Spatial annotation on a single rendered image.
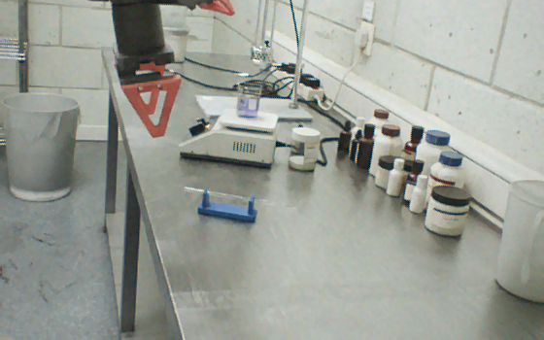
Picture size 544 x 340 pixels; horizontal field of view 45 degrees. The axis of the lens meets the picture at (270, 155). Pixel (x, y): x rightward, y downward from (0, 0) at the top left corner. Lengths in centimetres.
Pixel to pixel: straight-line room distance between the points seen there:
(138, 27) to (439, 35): 93
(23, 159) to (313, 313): 226
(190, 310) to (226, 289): 7
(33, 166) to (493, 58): 212
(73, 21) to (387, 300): 305
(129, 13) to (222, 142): 64
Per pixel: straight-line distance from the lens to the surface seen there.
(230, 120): 137
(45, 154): 297
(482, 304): 100
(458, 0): 152
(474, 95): 143
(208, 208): 112
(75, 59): 380
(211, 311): 86
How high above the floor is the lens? 120
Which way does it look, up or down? 18 degrees down
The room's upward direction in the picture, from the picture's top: 7 degrees clockwise
